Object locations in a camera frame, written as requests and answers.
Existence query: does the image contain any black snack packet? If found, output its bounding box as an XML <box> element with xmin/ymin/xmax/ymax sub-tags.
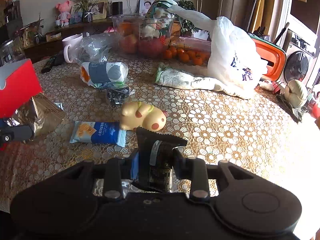
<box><xmin>132</xmin><ymin>127</ymin><xmax>188</xmax><ymax>192</ymax></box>

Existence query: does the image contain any blue white cracker packet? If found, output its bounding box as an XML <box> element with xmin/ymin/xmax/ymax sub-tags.
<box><xmin>69</xmin><ymin>121</ymin><xmax>126</xmax><ymax>147</ymax></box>

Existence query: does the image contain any yellow squishy animal toy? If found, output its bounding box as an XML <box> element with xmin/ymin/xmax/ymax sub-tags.
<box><xmin>120</xmin><ymin>101</ymin><xmax>168</xmax><ymax>132</ymax></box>

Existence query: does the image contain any brown foil snack bag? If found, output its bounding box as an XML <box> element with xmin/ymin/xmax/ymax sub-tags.
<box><xmin>4</xmin><ymin>93</ymin><xmax>66</xmax><ymax>140</ymax></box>

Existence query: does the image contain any red white cardboard box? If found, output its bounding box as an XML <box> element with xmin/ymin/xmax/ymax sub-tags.
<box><xmin>0</xmin><ymin>59</ymin><xmax>42</xmax><ymax>118</ymax></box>

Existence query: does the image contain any small black packet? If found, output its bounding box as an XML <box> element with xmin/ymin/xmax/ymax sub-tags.
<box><xmin>105</xmin><ymin>86</ymin><xmax>135</xmax><ymax>106</ymax></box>

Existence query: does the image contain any black remote control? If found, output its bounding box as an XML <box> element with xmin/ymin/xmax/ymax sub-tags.
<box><xmin>41</xmin><ymin>50</ymin><xmax>65</xmax><ymax>74</ymax></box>

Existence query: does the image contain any green white cloth bag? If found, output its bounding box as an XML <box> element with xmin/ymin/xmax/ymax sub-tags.
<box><xmin>155</xmin><ymin>62</ymin><xmax>226</xmax><ymax>92</ymax></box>

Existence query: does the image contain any blue grey wrapped package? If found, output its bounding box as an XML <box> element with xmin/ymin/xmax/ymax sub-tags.
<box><xmin>80</xmin><ymin>62</ymin><xmax>129</xmax><ymax>89</ymax></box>

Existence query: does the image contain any pink white mug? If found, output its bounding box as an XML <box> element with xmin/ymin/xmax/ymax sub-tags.
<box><xmin>62</xmin><ymin>34</ymin><xmax>83</xmax><ymax>64</ymax></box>

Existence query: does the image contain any pile of tangerines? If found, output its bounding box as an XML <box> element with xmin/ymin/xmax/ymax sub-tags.
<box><xmin>162</xmin><ymin>46</ymin><xmax>210</xmax><ymax>66</ymax></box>

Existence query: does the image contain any clear crumpled plastic bag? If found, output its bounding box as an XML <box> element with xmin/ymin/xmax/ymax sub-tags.
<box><xmin>73</xmin><ymin>32</ymin><xmax>118</xmax><ymax>64</ymax></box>

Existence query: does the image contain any white plastic shopping bag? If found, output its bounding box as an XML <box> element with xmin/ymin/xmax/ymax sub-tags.
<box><xmin>168</xmin><ymin>5</ymin><xmax>267</xmax><ymax>99</ymax></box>

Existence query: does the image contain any pink pig plush toy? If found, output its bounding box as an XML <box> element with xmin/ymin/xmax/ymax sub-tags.
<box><xmin>56</xmin><ymin>0</ymin><xmax>72</xmax><ymax>27</ymax></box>

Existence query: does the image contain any clear plastic fruit bowl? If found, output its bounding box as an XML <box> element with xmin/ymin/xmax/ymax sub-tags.
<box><xmin>111</xmin><ymin>14</ymin><xmax>174</xmax><ymax>58</ymax></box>

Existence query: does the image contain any orange plastic basket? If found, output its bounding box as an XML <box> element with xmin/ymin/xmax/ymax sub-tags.
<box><xmin>251</xmin><ymin>35</ymin><xmax>286</xmax><ymax>81</ymax></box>

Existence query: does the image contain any small potted plant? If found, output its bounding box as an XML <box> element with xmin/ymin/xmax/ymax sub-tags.
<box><xmin>74</xmin><ymin>0</ymin><xmax>100</xmax><ymax>23</ymax></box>

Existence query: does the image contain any black cylinder speaker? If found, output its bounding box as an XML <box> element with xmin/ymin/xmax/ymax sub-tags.
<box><xmin>112</xmin><ymin>1</ymin><xmax>123</xmax><ymax>16</ymax></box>

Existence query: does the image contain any floral paper cup stack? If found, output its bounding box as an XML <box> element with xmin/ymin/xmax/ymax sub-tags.
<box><xmin>145</xmin><ymin>0</ymin><xmax>177</xmax><ymax>20</ymax></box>

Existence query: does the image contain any baby portrait photo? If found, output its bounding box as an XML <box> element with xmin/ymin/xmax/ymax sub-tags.
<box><xmin>138</xmin><ymin>0</ymin><xmax>152</xmax><ymax>15</ymax></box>

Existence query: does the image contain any potted green tree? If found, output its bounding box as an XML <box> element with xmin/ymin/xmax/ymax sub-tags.
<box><xmin>167</xmin><ymin>0</ymin><xmax>201</xmax><ymax>36</ymax></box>

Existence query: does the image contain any framed photo yellow frame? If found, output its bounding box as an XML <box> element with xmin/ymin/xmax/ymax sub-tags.
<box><xmin>89</xmin><ymin>0</ymin><xmax>109</xmax><ymax>21</ymax></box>

